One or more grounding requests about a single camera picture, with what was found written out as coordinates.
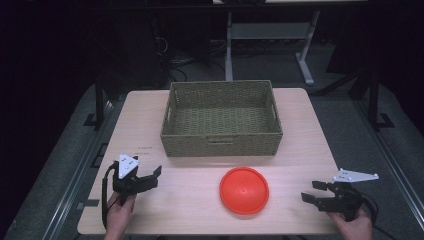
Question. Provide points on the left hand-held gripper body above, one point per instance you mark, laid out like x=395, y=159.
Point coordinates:
x=126, y=182

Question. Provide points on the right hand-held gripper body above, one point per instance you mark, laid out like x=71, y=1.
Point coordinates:
x=343, y=200

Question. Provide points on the orange round plate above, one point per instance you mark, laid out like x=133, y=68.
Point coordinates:
x=244, y=190

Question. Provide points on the green woven basket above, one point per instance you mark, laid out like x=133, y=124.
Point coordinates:
x=220, y=146

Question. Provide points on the person's right hand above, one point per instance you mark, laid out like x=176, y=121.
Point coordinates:
x=356, y=230

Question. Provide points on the person's left hand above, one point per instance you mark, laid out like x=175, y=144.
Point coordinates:
x=118, y=215

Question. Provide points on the black tape strip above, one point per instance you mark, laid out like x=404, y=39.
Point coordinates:
x=90, y=202

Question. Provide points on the black metal stand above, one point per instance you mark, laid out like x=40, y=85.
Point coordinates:
x=99, y=100
x=374, y=100

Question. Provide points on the aluminium floor rail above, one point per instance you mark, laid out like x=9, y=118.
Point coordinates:
x=78, y=170
x=393, y=163

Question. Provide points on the grey metal desk frame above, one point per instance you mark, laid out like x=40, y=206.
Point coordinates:
x=270, y=31

